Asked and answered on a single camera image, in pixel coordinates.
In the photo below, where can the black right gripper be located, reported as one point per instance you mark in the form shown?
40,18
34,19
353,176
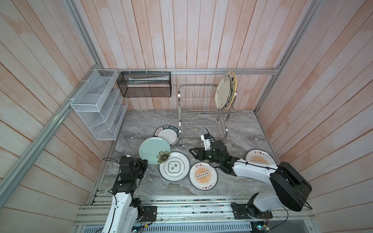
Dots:
201,150

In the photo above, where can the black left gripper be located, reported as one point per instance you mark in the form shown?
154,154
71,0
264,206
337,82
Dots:
144,163

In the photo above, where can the white plate with flower outline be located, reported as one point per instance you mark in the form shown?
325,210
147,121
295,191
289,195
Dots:
175,168

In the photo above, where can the pale green plate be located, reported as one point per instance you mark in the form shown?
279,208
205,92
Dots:
155,150

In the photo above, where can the cream plate with berry sprigs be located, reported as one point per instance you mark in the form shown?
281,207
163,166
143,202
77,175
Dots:
223,92

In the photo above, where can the cat and stars orange-rim plate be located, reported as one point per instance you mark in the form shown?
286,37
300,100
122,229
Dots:
233,81

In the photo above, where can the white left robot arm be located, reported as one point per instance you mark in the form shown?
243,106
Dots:
125,209

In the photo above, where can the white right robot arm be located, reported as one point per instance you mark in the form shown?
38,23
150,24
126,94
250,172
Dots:
291,190

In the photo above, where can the stainless steel dish rack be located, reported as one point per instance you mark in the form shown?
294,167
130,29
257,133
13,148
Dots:
198,114

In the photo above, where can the orange sunburst plate centre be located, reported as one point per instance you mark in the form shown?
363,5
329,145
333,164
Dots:
203,176

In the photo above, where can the orange sunburst plate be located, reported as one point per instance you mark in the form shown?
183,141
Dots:
203,176
260,157

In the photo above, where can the dark-rim lettered white plate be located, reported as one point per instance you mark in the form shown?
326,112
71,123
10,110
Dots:
169,133

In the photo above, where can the orange sunburst plate right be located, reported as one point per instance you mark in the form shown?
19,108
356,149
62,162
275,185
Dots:
260,157

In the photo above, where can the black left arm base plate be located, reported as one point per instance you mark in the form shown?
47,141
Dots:
147,213

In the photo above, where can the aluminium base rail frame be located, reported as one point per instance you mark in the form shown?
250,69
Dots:
212,214

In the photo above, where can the white wire mesh shelf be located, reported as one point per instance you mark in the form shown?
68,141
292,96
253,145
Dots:
100,106

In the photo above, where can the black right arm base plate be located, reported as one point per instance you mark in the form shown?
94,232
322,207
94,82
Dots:
246,211

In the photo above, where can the black mesh wall basket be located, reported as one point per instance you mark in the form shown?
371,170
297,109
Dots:
145,84

